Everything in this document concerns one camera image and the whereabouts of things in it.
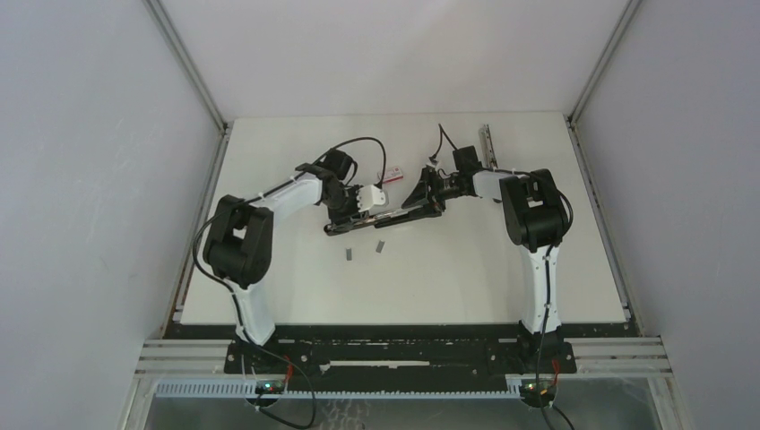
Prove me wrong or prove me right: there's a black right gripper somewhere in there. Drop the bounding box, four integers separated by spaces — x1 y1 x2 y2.
404 167 465 219

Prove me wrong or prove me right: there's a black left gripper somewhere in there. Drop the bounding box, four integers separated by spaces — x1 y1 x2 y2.
323 185 369 231

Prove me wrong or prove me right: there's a black stapler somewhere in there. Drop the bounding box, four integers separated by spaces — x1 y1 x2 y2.
324 208 421 237

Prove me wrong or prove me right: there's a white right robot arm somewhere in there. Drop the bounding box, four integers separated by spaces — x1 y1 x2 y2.
402 146 572 337

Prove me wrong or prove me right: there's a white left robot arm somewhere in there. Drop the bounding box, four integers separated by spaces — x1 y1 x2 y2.
194 150 387 374

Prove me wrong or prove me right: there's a red white staple box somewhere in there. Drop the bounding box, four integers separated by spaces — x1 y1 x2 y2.
377 167 404 184

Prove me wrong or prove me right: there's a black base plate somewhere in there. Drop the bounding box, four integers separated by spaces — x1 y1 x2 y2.
168 323 638 393

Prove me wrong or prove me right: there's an aluminium frame rail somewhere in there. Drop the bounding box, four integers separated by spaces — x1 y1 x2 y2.
143 1 228 327

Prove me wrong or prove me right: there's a white cable duct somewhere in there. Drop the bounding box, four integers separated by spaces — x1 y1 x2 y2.
154 379 523 400

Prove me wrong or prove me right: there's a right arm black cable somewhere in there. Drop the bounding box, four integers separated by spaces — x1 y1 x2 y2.
426 123 580 430

